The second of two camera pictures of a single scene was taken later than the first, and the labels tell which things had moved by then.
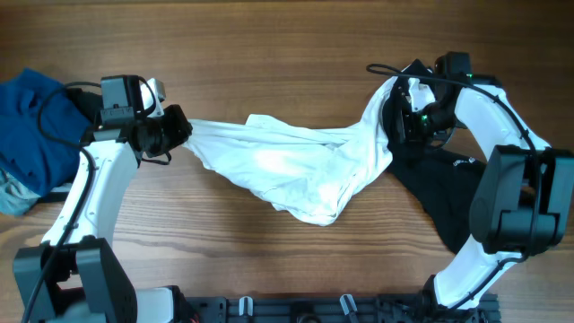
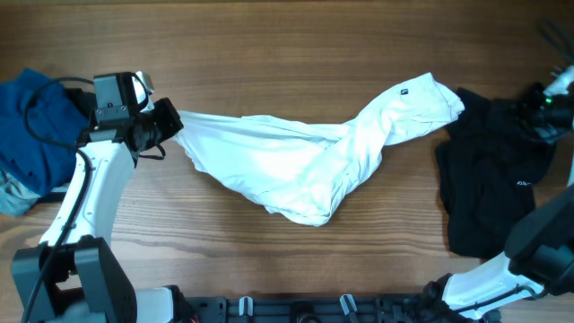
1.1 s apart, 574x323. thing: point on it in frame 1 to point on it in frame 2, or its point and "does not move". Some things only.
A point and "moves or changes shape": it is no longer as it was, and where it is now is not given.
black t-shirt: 444,178 moves or changes shape
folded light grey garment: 15,199 does not move
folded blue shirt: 43,163 does not move
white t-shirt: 315,173 moves or changes shape
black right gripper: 399,118 to 539,132
